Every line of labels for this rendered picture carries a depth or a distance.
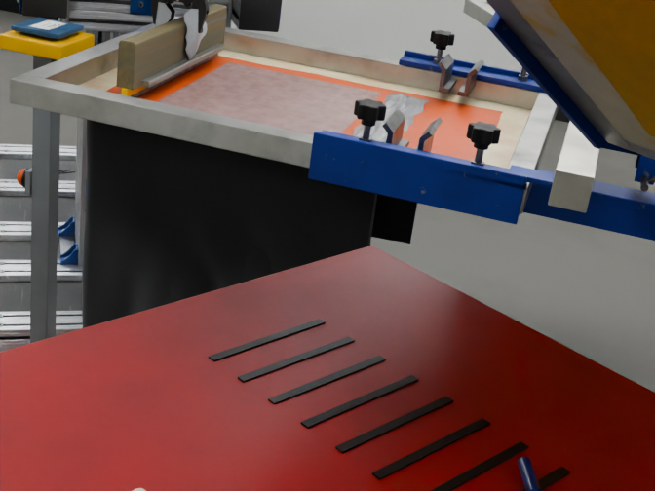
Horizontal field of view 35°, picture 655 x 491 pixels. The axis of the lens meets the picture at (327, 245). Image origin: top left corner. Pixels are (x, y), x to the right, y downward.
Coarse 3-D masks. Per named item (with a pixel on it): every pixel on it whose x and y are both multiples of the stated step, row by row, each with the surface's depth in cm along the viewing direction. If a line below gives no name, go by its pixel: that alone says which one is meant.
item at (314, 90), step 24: (192, 72) 187; (216, 72) 189; (240, 72) 191; (264, 72) 193; (288, 72) 195; (288, 96) 180; (312, 96) 182; (336, 96) 184; (360, 96) 186; (384, 96) 188; (432, 120) 178; (456, 120) 180; (480, 120) 182
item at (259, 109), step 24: (144, 96) 170; (168, 96) 171; (192, 96) 173; (216, 96) 175; (240, 96) 176; (264, 96) 178; (264, 120) 166; (288, 120) 168; (312, 120) 169; (336, 120) 171; (360, 120) 173; (408, 144) 164; (432, 144) 166; (456, 144) 167
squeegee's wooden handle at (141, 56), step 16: (208, 16) 186; (224, 16) 194; (144, 32) 167; (160, 32) 169; (176, 32) 175; (208, 32) 188; (224, 32) 196; (128, 48) 161; (144, 48) 164; (160, 48) 170; (176, 48) 176; (128, 64) 162; (144, 64) 165; (160, 64) 171; (128, 80) 163
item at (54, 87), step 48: (96, 48) 180; (240, 48) 204; (288, 48) 201; (48, 96) 157; (96, 96) 155; (480, 96) 194; (528, 96) 191; (240, 144) 151; (288, 144) 149; (528, 144) 160; (528, 192) 147
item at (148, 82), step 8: (208, 48) 190; (216, 48) 191; (200, 56) 184; (208, 56) 187; (176, 64) 177; (184, 64) 178; (192, 64) 181; (160, 72) 171; (168, 72) 172; (176, 72) 175; (144, 80) 166; (152, 80) 167; (160, 80) 170
